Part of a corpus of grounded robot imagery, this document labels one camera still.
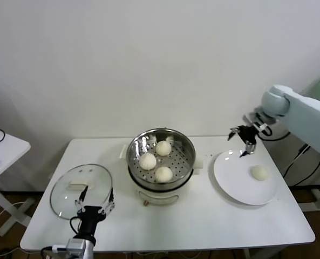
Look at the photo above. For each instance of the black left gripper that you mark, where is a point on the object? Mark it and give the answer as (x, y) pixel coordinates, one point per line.
(91, 218)

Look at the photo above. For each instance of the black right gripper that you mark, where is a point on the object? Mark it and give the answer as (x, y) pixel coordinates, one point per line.
(248, 133)

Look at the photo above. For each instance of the white steamed baozi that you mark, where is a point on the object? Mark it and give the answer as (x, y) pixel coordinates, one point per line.
(148, 162)
(260, 173)
(164, 174)
(163, 148)

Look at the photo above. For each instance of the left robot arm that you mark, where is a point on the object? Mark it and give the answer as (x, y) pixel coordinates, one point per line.
(89, 249)

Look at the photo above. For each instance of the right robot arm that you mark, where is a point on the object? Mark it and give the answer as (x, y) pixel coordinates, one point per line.
(305, 116)

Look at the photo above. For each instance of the steel steamer pot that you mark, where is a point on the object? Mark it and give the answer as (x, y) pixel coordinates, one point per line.
(159, 198)

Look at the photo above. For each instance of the steel steamer basket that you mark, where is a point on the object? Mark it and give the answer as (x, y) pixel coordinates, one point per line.
(180, 162)

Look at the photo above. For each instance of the glass pot lid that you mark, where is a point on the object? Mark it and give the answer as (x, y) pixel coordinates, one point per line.
(62, 194)

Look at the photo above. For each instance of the white plate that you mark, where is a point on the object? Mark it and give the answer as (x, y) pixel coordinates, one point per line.
(230, 175)

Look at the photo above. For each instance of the white side table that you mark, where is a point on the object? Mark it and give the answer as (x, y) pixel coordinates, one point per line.
(10, 147)

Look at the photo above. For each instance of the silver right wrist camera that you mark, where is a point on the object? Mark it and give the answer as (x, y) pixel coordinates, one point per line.
(252, 118)

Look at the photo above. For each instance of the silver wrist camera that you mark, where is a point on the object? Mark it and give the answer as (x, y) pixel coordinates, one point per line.
(252, 118)
(74, 246)

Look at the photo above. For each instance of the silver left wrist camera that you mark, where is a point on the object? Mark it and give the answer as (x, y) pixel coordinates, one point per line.
(74, 246)

